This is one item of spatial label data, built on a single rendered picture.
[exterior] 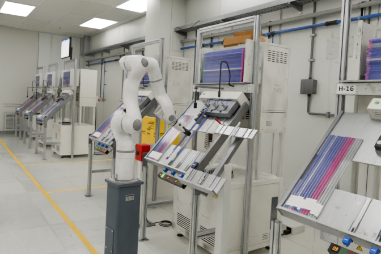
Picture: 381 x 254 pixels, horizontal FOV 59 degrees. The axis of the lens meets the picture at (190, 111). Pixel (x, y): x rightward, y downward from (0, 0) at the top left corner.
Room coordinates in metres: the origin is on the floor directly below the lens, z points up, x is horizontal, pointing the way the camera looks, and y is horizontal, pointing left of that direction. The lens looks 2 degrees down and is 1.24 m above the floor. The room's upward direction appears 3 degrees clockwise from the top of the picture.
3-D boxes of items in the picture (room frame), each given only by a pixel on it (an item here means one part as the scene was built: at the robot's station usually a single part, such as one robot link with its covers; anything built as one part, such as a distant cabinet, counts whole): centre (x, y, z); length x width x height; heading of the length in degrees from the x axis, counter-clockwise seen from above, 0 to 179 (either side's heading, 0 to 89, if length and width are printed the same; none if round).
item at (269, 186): (2.94, -0.35, 0.31); 0.70 x 0.65 x 0.62; 35
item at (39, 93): (9.17, 4.00, 0.95); 1.37 x 0.82 x 1.90; 125
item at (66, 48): (6.70, 2.47, 2.10); 0.58 x 0.14 x 0.41; 35
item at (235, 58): (2.82, -0.28, 1.52); 0.51 x 0.13 x 0.27; 35
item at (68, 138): (6.79, 2.35, 0.95); 1.36 x 0.82 x 1.90; 125
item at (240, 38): (3.08, -0.47, 1.82); 0.68 x 0.30 x 0.20; 35
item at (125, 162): (2.15, 0.40, 0.79); 0.19 x 0.19 x 0.18
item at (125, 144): (2.17, 0.43, 1.00); 0.19 x 0.12 x 0.24; 49
